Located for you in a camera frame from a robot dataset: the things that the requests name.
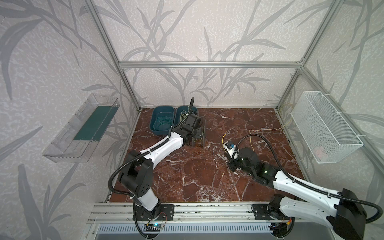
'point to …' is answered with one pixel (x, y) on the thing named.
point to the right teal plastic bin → (193, 110)
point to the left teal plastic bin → (158, 111)
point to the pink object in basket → (318, 152)
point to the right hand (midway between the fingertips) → (226, 148)
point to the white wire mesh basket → (327, 137)
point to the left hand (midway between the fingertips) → (197, 124)
